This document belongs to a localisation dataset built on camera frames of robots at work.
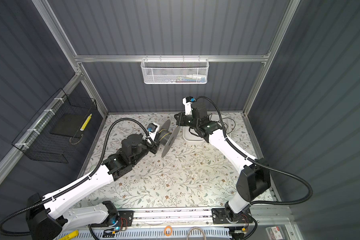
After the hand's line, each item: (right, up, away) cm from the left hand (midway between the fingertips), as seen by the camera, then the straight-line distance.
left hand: (158, 133), depth 72 cm
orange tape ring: (+3, -47, -2) cm, 47 cm away
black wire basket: (-52, -1, -1) cm, 52 cm away
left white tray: (+15, -1, -3) cm, 15 cm away
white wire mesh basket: (+5, +50, +51) cm, 72 cm away
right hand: (+9, +9, +5) cm, 13 cm away
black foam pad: (-47, +5, +5) cm, 48 cm away
